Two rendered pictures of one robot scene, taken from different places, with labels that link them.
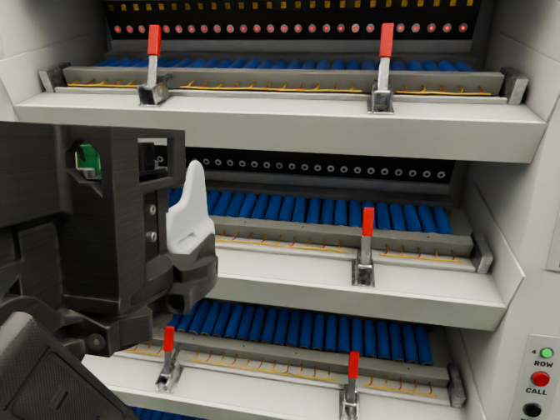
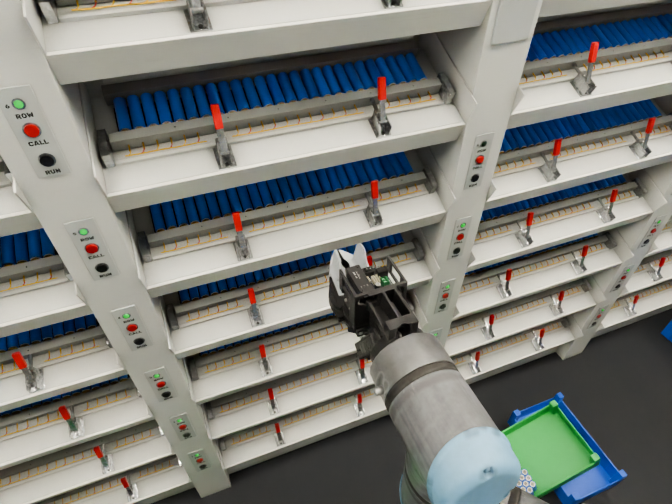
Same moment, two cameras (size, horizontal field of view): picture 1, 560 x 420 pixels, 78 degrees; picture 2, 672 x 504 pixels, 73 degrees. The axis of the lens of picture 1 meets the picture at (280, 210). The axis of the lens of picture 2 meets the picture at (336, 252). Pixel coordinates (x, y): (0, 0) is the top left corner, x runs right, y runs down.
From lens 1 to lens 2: 0.55 m
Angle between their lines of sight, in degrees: 39
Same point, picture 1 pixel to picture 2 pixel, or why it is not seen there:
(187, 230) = not seen: hidden behind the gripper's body
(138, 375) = (233, 324)
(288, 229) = (319, 203)
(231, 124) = (291, 164)
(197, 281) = not seen: hidden behind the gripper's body
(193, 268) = not seen: hidden behind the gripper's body
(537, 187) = (460, 154)
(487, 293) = (436, 206)
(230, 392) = (298, 306)
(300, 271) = (337, 229)
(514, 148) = (450, 136)
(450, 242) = (414, 180)
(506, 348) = (446, 229)
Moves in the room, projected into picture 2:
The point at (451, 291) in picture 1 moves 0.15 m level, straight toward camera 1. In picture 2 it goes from (420, 211) to (432, 263)
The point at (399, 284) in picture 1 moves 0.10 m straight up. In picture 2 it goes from (394, 217) to (398, 176)
